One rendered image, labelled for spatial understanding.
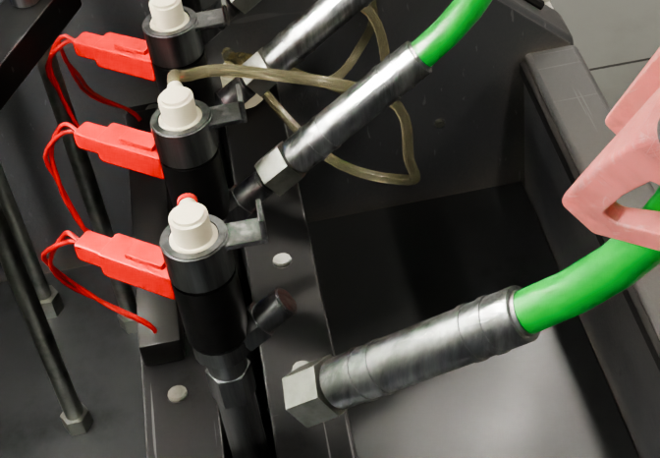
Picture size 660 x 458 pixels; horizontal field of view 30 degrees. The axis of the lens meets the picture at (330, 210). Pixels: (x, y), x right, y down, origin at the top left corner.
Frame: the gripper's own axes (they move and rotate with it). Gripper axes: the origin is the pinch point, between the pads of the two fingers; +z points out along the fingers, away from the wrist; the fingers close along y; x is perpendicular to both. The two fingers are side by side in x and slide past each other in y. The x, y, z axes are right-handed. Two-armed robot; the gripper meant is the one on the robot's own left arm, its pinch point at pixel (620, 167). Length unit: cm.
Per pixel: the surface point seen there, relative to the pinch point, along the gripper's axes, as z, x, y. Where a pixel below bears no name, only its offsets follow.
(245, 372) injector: 25.2, 2.3, 3.7
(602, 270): 1.3, 1.7, 2.1
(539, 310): 3.5, 1.8, 3.1
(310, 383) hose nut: 11.7, 0.0, 6.6
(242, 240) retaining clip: 19.5, -2.7, 1.1
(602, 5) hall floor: 161, 69, -144
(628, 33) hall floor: 154, 74, -137
